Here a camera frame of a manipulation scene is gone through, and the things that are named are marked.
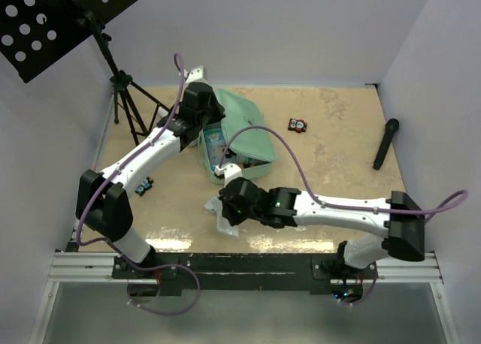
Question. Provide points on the blue owl toy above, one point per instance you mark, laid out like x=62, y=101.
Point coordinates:
x=144, y=186

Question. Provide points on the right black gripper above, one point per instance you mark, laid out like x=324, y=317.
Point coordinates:
x=233, y=218

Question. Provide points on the black perforated music stand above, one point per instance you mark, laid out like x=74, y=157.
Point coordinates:
x=36, y=34

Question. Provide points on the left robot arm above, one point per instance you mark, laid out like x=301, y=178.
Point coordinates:
x=103, y=198

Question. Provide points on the mint green medicine case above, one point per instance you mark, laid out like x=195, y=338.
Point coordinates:
x=250, y=147

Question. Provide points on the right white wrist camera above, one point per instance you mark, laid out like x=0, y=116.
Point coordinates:
x=228, y=172

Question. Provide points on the blue plaster packet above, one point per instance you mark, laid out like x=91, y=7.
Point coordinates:
x=215, y=145

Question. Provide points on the black base frame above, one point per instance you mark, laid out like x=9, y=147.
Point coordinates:
x=314, y=273

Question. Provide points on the red owl toy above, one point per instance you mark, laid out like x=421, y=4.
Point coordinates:
x=297, y=125

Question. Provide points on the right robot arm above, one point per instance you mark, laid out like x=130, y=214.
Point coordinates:
x=393, y=227

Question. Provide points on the small clear plaster bag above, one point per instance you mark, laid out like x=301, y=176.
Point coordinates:
x=213, y=205

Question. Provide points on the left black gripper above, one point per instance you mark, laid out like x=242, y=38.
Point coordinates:
x=219, y=110

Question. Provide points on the black microphone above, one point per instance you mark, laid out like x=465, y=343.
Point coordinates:
x=391, y=127

